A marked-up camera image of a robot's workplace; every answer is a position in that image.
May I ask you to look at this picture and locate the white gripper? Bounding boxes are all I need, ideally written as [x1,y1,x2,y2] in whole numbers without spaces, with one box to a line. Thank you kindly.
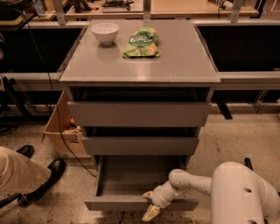
[142,182,182,222]

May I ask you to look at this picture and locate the grey bottom drawer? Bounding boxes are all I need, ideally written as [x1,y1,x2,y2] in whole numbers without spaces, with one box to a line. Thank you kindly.
[83,154,200,212]

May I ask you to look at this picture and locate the grey drawer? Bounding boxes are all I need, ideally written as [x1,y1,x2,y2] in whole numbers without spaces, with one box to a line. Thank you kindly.
[67,101,211,127]
[82,136,199,155]
[83,154,200,212]

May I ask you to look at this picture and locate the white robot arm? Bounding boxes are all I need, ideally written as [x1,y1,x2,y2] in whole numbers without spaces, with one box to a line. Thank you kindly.
[142,162,280,224]

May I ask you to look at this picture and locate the grey middle drawer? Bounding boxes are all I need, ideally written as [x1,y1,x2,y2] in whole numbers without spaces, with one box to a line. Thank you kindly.
[82,136,199,155]

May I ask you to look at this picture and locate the grey top drawer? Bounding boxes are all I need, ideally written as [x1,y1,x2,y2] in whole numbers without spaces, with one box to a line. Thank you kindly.
[67,101,211,127]

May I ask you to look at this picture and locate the grey drawer cabinet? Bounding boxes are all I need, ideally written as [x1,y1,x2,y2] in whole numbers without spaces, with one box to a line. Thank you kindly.
[60,20,220,168]

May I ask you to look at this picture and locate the black shoe near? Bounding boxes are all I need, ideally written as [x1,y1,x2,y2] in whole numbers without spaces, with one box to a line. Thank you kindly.
[25,157,67,203]

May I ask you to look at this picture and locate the black shoe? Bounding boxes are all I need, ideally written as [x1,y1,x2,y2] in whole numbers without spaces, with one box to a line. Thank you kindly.
[25,157,67,203]
[17,145,34,158]

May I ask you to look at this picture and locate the black stand base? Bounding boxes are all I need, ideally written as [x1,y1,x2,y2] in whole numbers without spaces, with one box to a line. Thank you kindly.
[244,157,253,171]

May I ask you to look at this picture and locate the cardboard box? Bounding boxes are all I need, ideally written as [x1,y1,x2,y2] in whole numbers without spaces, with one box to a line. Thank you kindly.
[44,91,88,158]

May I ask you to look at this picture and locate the black chair base leg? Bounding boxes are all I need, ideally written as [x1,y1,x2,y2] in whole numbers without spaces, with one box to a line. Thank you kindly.
[0,193,29,208]

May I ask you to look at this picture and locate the black shoe far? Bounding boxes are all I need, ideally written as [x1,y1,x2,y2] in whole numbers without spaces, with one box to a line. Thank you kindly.
[17,145,34,158]

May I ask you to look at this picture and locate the beige trouser leg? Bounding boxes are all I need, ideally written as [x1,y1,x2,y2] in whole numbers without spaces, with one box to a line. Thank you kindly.
[0,146,52,193]

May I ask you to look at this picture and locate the green snack bag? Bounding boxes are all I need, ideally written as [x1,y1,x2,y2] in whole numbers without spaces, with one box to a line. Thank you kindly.
[122,27,160,58]

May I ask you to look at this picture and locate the white ceramic bowl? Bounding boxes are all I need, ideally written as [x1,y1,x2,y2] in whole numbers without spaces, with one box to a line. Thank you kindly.
[91,22,119,45]

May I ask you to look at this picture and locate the wooden workbench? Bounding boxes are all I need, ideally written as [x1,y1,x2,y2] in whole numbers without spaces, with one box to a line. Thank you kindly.
[0,0,261,21]

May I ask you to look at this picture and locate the black floor cable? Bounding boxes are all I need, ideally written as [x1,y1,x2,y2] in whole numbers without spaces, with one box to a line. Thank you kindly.
[11,8,127,224]

